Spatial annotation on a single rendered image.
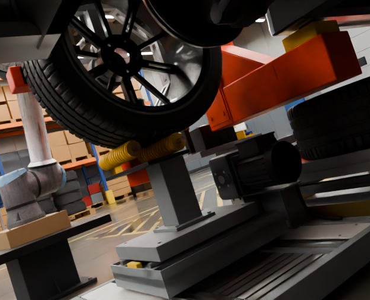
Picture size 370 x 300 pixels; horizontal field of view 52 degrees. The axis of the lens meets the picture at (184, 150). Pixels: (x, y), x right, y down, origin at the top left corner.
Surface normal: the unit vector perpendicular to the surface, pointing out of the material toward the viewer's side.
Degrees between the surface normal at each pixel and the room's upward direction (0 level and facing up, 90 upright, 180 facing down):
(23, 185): 90
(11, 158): 90
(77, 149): 90
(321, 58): 90
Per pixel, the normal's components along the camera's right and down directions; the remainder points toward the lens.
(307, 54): -0.79, 0.24
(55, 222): 0.62, -0.23
